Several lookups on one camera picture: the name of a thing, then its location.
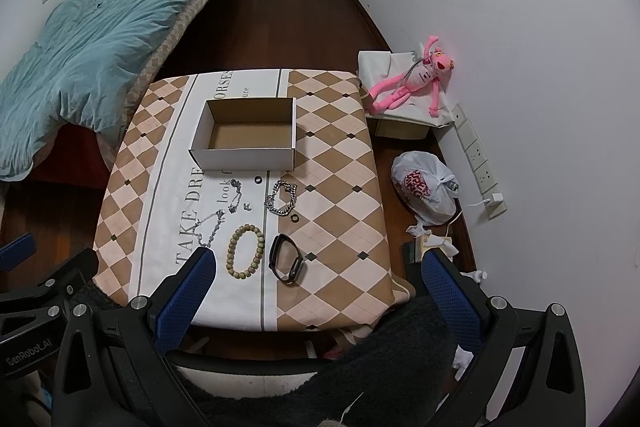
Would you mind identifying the wooden bead bracelet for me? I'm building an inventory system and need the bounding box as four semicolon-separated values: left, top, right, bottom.
226;223;265;280

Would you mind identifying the silver thin chain necklace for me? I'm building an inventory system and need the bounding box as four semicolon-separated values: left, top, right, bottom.
192;208;228;249

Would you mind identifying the black fitness band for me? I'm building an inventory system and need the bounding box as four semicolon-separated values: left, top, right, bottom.
268;234;305;285

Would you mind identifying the silver chunky chain bracelet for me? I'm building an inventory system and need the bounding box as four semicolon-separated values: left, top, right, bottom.
263;179;298;218

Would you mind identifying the crumpled white tissue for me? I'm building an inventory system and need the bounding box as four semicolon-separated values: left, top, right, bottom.
406;223;459;260

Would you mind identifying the white printed plastic bag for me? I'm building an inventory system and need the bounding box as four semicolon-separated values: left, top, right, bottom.
390;151;459;225

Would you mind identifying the brown checkered tablecloth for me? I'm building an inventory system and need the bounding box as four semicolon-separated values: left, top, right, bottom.
94;69;414;339

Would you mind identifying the white cardboard box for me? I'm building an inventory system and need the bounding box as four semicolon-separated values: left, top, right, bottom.
190;98;297;172

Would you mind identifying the cardboard box under cloth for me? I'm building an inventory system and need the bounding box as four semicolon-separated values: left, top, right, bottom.
374;120;430;140

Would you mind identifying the blue duvet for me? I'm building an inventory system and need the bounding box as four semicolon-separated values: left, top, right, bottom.
1;0;191;181

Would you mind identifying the pink panther plush toy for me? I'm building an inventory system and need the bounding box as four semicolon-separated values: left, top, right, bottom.
368;36;454;118

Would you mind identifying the white cloth on box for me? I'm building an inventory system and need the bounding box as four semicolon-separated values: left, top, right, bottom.
357;50;454;128

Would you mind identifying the bed with patterned mattress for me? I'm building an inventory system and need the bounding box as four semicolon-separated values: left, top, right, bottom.
29;0;252;159

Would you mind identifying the white charger with cable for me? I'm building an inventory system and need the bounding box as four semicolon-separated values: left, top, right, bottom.
445;192;504;236

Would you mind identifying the white wall socket strip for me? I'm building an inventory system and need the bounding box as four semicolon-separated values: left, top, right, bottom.
451;103;506;220

